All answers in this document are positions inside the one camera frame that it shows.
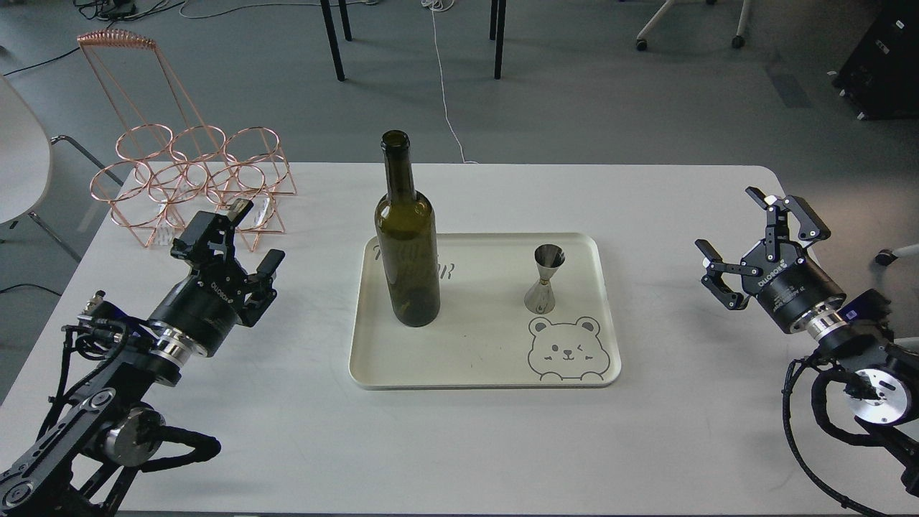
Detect white chair at left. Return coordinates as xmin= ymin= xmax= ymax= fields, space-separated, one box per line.
xmin=1 ymin=78 xmax=105 ymax=262

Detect black equipment case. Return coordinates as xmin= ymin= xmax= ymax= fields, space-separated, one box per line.
xmin=831 ymin=1 xmax=918 ymax=120

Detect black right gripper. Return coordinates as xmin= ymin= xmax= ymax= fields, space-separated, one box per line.
xmin=694 ymin=186 xmax=846 ymax=334

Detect cream bear serving tray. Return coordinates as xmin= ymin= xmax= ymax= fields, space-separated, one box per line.
xmin=349 ymin=233 xmax=622 ymax=389

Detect black floor cables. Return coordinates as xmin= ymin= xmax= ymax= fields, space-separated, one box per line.
xmin=4 ymin=0 xmax=187 ymax=77

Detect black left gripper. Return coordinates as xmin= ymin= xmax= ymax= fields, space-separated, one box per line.
xmin=149 ymin=199 xmax=286 ymax=357

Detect black table legs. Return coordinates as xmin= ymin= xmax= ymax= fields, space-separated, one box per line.
xmin=319 ymin=0 xmax=508 ymax=82

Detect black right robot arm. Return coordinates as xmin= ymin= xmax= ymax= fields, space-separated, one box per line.
xmin=696 ymin=186 xmax=918 ymax=516

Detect silver metal jigger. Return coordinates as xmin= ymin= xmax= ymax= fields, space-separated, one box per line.
xmin=524 ymin=244 xmax=565 ymax=315

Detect white caster chair leg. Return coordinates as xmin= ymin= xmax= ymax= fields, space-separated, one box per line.
xmin=874 ymin=244 xmax=919 ymax=267

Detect white office chair base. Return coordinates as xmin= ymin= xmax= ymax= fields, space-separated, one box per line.
xmin=633 ymin=1 xmax=755 ymax=52

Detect white floor cable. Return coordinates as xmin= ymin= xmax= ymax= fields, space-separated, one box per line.
xmin=421 ymin=0 xmax=480 ymax=164

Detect dark green wine bottle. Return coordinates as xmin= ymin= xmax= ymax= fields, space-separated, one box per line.
xmin=374 ymin=129 xmax=440 ymax=327

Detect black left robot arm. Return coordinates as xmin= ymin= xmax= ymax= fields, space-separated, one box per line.
xmin=1 ymin=199 xmax=284 ymax=516

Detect copper wire bottle rack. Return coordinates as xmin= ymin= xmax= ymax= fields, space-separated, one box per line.
xmin=78 ymin=29 xmax=298 ymax=250

